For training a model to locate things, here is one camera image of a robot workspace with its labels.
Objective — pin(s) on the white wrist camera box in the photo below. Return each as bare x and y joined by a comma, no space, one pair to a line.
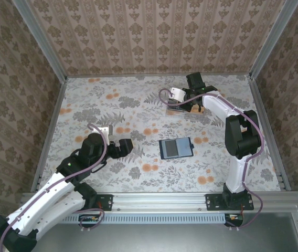
178,94
105,131

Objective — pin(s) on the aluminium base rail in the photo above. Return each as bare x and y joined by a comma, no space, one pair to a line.
159,200

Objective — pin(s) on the gold VIP card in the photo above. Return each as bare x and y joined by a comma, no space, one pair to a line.
201,112

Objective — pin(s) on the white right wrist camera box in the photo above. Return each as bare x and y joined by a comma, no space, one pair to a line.
178,94

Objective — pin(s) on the aluminium frame post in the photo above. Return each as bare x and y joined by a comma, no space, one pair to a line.
41,42
272,42

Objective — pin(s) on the navy blue card holder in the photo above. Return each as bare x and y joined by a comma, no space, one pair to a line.
183,147

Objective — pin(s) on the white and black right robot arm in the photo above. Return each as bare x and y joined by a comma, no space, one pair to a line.
236,178

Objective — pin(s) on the clear plastic organizer box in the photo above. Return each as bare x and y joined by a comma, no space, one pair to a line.
175,114

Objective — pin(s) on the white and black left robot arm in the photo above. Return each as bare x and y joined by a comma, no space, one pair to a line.
41,202

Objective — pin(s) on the aluminium side rail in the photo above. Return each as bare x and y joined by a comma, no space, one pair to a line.
49,131
268,131

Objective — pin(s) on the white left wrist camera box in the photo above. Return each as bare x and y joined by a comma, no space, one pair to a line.
105,131

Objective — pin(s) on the grey metal sheet panel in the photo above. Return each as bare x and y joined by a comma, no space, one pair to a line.
159,239

